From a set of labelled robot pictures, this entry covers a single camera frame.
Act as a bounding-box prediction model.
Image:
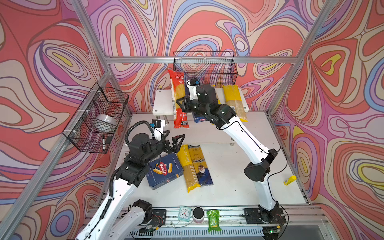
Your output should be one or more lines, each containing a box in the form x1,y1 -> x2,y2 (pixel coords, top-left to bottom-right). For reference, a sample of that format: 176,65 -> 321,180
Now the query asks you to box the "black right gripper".
176,95 -> 210,117

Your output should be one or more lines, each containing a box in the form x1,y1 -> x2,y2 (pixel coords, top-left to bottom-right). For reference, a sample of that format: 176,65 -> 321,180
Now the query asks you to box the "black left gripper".
140,129 -> 184,167

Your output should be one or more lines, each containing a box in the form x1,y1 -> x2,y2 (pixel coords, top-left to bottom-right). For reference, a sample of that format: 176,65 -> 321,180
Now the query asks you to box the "yellow Pastatime spaghetti bag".
177,145 -> 201,193

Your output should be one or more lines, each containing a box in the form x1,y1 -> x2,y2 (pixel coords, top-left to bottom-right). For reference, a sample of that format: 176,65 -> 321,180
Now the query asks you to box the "blue Barilla spaghetti box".
183,85 -> 211,123

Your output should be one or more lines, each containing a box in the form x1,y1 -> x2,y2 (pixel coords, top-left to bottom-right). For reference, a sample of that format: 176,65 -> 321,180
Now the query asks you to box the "clear yellow spaghetti bag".
223,85 -> 248,122

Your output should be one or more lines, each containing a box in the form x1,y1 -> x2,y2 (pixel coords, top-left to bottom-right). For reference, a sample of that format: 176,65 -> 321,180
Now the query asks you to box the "red spaghetti bag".
168,69 -> 190,129

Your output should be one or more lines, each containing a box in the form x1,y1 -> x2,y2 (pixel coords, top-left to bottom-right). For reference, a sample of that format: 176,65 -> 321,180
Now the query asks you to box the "blue Ankara spaghetti bag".
188,145 -> 214,186

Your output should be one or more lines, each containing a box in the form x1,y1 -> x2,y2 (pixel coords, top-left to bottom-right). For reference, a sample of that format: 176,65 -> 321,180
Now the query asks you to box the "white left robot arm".
76,133 -> 185,240

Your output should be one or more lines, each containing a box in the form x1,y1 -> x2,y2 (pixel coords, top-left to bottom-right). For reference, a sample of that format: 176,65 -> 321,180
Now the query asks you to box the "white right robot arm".
173,85 -> 281,223

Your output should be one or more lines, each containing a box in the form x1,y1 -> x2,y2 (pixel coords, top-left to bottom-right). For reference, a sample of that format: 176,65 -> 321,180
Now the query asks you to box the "white two-tier shelf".
152,87 -> 250,147

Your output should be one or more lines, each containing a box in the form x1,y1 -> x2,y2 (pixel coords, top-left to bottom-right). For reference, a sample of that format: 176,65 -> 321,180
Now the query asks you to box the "blue Barilla rigatoni box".
147,153 -> 184,190

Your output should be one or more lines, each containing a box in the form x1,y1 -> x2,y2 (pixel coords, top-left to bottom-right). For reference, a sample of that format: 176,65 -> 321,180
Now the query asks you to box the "teal alarm clock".
178,206 -> 192,222

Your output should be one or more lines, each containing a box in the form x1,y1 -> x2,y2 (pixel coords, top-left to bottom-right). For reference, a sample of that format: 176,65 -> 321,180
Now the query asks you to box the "silver tape roll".
96,114 -> 118,126

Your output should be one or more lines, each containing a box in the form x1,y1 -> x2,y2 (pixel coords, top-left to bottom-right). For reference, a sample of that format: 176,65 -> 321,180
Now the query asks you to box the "green snack packet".
207,210 -> 222,233

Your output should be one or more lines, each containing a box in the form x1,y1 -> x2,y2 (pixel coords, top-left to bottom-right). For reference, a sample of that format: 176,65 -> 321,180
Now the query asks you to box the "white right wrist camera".
186,78 -> 200,100

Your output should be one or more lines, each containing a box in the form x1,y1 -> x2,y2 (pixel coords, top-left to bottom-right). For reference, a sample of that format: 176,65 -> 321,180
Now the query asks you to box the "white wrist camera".
186,78 -> 200,100
151,119 -> 166,142

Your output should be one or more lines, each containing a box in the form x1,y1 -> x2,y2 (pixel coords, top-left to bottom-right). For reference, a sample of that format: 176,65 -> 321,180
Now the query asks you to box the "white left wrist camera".
151,119 -> 166,142

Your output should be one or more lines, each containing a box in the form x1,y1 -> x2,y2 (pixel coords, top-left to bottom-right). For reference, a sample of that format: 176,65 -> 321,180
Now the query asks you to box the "black wire basket back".
173,50 -> 238,88

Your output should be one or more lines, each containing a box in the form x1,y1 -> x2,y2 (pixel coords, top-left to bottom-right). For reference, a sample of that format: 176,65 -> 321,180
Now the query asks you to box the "black wire basket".
63,83 -> 129,154
173,50 -> 238,88

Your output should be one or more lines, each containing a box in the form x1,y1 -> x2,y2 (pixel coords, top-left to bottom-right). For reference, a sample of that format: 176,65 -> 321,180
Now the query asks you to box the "black wire basket left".
63,83 -> 129,154

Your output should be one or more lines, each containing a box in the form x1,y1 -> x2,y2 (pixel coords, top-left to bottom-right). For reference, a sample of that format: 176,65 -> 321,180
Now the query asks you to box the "aluminium frame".
0,0 -> 341,240

